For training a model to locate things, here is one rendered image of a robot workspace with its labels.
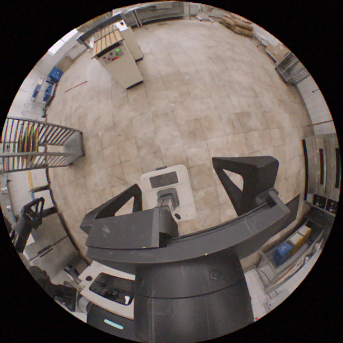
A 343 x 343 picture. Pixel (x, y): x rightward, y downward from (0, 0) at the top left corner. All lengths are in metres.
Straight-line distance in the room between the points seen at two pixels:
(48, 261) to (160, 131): 3.83
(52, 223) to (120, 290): 3.24
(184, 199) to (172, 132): 0.84
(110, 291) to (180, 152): 1.39
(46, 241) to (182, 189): 3.39
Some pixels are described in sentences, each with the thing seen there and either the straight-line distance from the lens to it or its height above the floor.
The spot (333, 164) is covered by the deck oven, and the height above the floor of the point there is 0.87.
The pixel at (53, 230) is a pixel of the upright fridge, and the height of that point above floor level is 0.52.
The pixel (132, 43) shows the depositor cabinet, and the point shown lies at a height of 0.50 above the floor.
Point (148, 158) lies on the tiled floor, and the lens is 1.46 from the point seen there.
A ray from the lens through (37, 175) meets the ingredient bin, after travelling 3.77.
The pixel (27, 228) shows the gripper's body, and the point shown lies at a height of 1.38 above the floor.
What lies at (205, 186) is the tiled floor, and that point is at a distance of 1.46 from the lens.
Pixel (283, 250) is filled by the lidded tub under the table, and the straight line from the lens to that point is 2.96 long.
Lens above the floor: 1.39
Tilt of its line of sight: 82 degrees down
